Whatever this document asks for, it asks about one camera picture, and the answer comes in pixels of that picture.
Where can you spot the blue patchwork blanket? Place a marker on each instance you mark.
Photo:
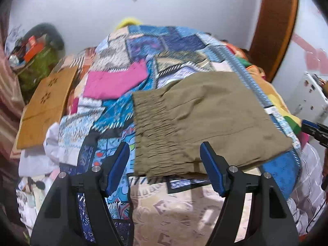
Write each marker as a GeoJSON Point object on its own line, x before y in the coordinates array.
{"type": "Point", "coordinates": [164, 102]}

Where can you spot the green bag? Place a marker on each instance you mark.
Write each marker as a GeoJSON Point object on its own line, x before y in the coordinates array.
{"type": "Point", "coordinates": [38, 66]}

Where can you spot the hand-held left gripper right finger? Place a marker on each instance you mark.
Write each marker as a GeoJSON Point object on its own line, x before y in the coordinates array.
{"type": "Point", "coordinates": [213, 169]}

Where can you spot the pink folded cloth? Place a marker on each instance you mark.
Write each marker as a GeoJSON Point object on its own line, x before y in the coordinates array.
{"type": "Point", "coordinates": [115, 80]}

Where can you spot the yellow cloth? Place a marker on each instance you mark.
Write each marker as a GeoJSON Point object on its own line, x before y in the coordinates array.
{"type": "Point", "coordinates": [128, 22]}

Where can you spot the wooden door frame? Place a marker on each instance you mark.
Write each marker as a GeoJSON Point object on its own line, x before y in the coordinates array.
{"type": "Point", "coordinates": [276, 28]}

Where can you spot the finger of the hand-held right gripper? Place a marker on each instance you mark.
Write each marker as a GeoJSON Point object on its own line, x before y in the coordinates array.
{"type": "Point", "coordinates": [313, 129]}

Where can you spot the olive green pants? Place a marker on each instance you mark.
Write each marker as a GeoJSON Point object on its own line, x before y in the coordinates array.
{"type": "Point", "coordinates": [205, 123]}

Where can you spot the beige patterned bed sheet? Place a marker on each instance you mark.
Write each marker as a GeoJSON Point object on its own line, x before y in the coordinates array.
{"type": "Point", "coordinates": [179, 210]}

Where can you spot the white checked cloth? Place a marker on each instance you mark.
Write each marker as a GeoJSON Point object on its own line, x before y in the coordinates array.
{"type": "Point", "coordinates": [307, 184]}

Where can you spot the orange box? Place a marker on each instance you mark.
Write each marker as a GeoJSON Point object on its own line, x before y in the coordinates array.
{"type": "Point", "coordinates": [33, 50]}

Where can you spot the white appliance with stickers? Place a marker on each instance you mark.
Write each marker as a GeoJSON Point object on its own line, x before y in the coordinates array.
{"type": "Point", "coordinates": [308, 100]}

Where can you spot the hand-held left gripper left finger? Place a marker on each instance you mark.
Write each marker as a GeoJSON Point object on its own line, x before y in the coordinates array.
{"type": "Point", "coordinates": [120, 164]}

